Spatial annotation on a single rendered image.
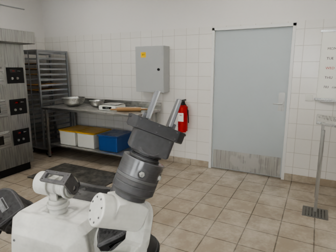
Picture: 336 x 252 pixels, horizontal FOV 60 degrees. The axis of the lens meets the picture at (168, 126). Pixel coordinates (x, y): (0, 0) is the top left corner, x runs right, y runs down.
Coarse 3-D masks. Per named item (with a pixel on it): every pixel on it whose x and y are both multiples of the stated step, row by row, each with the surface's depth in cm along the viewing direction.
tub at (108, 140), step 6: (108, 132) 473; (114, 132) 473; (120, 132) 473; (126, 132) 473; (102, 138) 458; (108, 138) 452; (114, 138) 448; (120, 138) 455; (126, 138) 471; (102, 144) 460; (108, 144) 454; (114, 144) 449; (120, 144) 457; (126, 144) 472; (108, 150) 457; (114, 150) 451; (120, 150) 459
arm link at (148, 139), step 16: (144, 128) 57; (160, 128) 57; (128, 144) 57; (144, 144) 57; (160, 144) 58; (128, 160) 56; (144, 160) 57; (128, 176) 56; (144, 176) 56; (160, 176) 58
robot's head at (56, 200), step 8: (40, 176) 82; (48, 176) 81; (56, 176) 82; (32, 184) 82; (40, 184) 81; (48, 184) 81; (56, 184) 80; (40, 192) 82; (48, 192) 82; (56, 192) 80; (48, 200) 82; (56, 200) 82; (64, 200) 83
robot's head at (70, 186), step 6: (42, 174) 81; (54, 174) 80; (60, 174) 79; (66, 174) 79; (42, 180) 79; (48, 180) 78; (54, 180) 78; (60, 180) 78; (66, 180) 77; (72, 180) 79; (66, 186) 77; (72, 186) 80; (78, 186) 82; (66, 192) 79; (72, 192) 80; (66, 198) 80
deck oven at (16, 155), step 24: (0, 48) 387; (0, 72) 387; (24, 72) 421; (0, 96) 393; (24, 96) 425; (0, 120) 396; (24, 120) 428; (0, 144) 395; (24, 144) 432; (0, 168) 402; (24, 168) 440
